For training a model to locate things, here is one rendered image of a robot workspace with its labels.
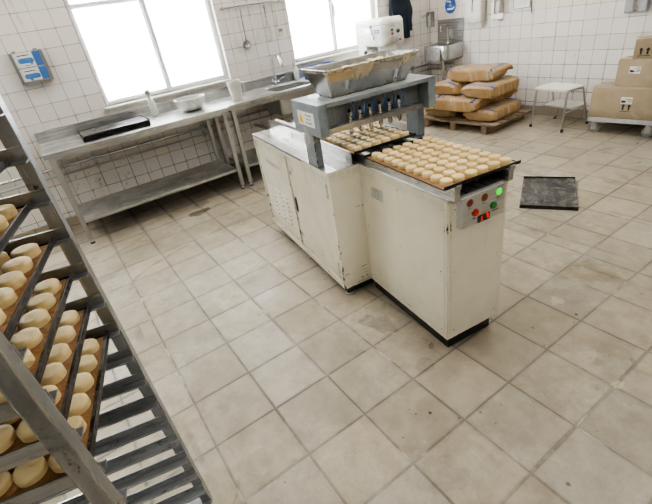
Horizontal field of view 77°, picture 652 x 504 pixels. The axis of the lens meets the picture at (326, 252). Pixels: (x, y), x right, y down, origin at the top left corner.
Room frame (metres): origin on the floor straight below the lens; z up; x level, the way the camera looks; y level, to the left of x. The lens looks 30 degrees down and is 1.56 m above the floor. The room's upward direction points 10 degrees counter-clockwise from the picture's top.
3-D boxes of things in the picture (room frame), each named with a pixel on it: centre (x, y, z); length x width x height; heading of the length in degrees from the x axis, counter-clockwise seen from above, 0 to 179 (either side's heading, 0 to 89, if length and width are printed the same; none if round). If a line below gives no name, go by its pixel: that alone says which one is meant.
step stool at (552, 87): (4.68, -2.96, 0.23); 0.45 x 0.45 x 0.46; 21
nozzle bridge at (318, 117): (2.33, -0.35, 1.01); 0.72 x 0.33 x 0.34; 112
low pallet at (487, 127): (5.43, -2.23, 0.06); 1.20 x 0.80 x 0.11; 32
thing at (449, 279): (1.86, -0.54, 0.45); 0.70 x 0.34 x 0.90; 22
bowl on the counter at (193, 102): (4.60, 1.13, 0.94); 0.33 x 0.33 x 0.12
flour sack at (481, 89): (5.18, -2.36, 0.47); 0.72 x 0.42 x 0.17; 125
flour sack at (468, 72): (5.40, -2.27, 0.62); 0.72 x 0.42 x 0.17; 36
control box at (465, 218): (1.52, -0.68, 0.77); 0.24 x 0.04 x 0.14; 112
